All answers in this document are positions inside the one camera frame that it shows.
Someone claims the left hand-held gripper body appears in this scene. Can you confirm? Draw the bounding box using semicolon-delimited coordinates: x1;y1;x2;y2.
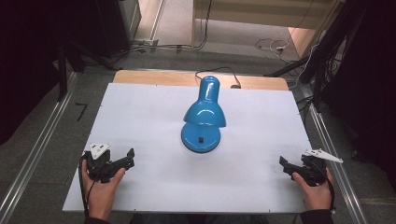
82;142;127;184

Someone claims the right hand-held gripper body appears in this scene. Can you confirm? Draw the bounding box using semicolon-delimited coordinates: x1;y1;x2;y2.
299;147;345;188

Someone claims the blue desk lamp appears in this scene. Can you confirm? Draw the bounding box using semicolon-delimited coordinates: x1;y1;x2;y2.
180;75;228;154

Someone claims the person's right hand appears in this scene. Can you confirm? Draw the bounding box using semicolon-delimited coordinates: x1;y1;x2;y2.
291;167;335;212

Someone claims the person's left hand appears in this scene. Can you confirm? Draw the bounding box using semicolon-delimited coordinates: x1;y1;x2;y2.
81;167;127;222

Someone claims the white table board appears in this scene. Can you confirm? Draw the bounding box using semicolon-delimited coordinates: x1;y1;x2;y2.
62;82;313;215

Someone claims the black metal stand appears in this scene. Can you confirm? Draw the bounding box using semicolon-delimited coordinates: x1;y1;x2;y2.
56;43;68;103

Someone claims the black curtain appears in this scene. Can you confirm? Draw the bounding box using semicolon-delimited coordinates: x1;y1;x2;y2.
0;0;130;147
317;0;396;190

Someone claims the light wooden furniture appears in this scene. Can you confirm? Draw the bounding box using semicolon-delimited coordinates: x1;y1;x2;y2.
191;0;344;59

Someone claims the aluminium floor rail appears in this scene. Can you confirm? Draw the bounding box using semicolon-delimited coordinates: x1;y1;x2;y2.
0;72;79;224
300;83;369;224

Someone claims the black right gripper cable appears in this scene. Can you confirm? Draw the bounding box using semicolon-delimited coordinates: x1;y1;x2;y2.
311;161;337;213

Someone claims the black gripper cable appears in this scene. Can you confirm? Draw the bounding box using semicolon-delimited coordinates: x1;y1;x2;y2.
311;161;337;213
78;154;96;218

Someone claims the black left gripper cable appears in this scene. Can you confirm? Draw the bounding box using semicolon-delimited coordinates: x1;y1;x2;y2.
78;154;96;218

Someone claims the black lamp cable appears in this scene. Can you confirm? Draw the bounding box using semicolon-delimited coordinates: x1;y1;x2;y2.
194;66;243;90

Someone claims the white floor cable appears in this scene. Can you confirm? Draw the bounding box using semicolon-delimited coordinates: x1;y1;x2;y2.
254;37;291;61

